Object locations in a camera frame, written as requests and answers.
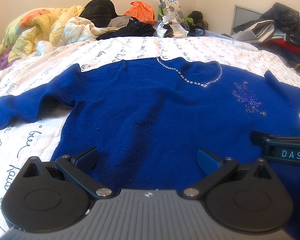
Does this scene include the blue floral white pillow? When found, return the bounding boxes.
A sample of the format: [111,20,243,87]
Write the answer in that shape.
[159,0,184,23]

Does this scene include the yellow floral quilt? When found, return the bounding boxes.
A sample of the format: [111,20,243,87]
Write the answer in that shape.
[0,5,112,62]

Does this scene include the blue beaded knit sweater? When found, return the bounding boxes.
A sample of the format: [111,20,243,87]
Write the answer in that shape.
[0,56,300,240]

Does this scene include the black round cushion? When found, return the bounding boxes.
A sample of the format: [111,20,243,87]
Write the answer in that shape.
[80,0,118,28]

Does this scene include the white script-print bedsheet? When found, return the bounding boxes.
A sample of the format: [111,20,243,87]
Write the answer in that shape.
[0,37,300,239]

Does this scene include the pile of clothes at right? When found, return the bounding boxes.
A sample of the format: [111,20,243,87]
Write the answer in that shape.
[231,2,300,74]

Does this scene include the dark clothes on bed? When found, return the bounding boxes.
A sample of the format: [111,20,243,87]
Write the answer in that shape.
[97,16,155,40]

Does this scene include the green plastic basket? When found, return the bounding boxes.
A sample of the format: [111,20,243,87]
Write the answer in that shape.
[158,7,193,23]

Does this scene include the orange plastic bag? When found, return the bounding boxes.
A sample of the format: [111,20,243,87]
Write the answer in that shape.
[124,1,155,25]

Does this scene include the dark plush toy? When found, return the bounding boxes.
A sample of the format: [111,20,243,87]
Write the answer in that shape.
[188,10,209,30]

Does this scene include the grey wall panel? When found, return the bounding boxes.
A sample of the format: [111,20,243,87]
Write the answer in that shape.
[230,5,262,35]

